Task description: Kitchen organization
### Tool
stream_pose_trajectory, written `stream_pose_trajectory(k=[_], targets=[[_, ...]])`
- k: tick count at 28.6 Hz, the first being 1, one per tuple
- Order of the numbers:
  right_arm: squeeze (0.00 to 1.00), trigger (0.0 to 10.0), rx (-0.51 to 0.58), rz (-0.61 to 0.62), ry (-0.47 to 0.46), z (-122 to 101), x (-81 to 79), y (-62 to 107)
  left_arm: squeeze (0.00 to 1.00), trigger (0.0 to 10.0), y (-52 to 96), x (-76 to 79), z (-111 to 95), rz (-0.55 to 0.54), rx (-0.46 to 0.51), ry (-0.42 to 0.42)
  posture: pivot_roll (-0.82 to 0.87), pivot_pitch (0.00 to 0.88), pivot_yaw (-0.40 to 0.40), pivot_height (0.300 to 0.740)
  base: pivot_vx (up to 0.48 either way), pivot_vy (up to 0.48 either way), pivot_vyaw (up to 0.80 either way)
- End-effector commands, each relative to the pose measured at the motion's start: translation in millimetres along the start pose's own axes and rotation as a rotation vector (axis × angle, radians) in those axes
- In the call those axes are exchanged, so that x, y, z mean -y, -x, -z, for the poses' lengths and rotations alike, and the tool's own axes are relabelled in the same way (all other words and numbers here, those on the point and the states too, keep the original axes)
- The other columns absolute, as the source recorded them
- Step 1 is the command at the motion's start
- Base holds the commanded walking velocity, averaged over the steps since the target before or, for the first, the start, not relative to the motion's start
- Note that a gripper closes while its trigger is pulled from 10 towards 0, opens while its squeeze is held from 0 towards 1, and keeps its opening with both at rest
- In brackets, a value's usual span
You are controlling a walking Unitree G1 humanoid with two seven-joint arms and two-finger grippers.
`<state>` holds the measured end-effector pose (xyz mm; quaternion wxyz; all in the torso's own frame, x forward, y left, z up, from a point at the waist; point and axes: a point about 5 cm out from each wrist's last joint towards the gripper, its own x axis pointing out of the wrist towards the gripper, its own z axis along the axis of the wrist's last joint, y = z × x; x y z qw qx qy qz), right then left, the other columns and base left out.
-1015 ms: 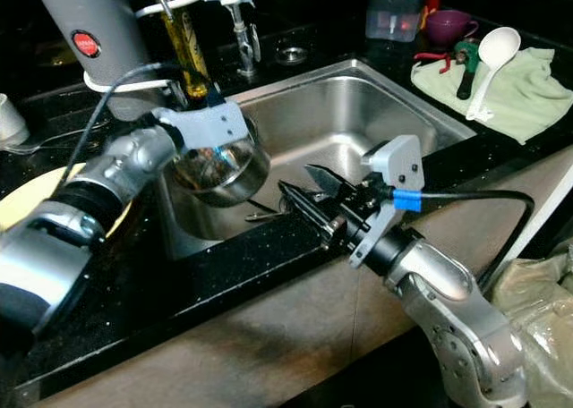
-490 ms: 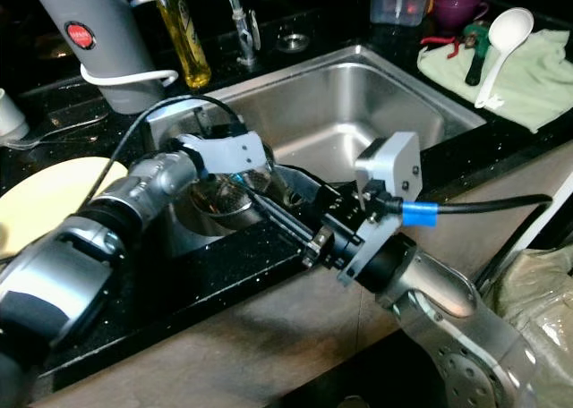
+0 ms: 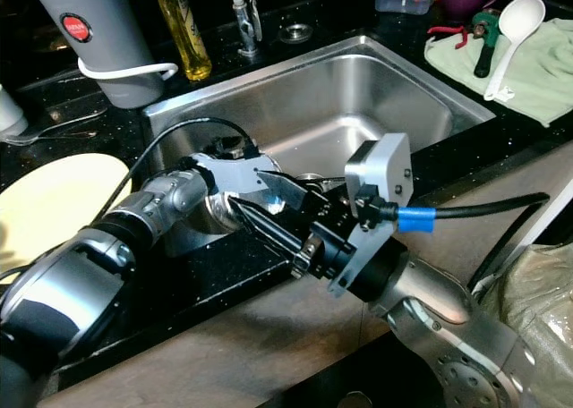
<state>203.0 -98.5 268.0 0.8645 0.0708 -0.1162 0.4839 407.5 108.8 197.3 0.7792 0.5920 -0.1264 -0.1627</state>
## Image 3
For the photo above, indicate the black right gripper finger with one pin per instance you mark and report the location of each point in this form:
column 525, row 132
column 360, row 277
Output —
column 282, row 247
column 273, row 220

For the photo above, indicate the clear glass bowl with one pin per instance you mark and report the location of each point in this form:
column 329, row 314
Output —
column 222, row 220

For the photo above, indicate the stainless steel sink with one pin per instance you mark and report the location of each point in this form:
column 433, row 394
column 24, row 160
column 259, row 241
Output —
column 358, row 108

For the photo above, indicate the chrome faucet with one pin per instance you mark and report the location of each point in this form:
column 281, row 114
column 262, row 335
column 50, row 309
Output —
column 243, row 19

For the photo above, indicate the yellow oil glass bottle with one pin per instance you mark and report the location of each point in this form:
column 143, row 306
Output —
column 186, row 43

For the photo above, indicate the crumpled plastic bag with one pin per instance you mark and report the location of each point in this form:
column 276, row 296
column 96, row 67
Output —
column 537, row 292

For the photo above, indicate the yellow plate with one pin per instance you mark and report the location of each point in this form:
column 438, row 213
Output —
column 54, row 211

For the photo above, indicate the small white mug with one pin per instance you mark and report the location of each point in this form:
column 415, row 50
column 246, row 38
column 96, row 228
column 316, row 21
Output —
column 11, row 111

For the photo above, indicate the steel fork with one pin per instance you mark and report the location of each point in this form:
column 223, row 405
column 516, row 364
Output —
column 36, row 136

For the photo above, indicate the green cloth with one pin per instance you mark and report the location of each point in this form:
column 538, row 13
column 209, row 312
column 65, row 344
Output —
column 542, row 81

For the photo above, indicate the white plastic ladle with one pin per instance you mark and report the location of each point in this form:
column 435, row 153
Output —
column 521, row 21

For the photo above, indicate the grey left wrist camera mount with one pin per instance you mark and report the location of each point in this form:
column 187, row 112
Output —
column 237, row 174

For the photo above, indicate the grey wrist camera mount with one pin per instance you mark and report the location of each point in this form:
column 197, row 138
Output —
column 237, row 174
column 380, row 171

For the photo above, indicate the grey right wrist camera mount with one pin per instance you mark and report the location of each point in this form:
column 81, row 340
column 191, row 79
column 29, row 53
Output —
column 380, row 171

